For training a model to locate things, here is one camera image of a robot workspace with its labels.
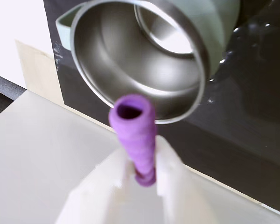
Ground pale wooden board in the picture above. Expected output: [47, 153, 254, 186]
[14, 39, 66, 106]

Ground dark textured table mat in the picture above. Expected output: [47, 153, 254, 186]
[43, 0, 280, 215]

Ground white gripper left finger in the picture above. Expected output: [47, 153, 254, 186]
[55, 150, 129, 224]

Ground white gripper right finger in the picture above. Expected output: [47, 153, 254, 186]
[154, 136, 216, 224]

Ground green steel-lined cup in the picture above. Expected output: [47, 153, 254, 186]
[55, 0, 241, 125]

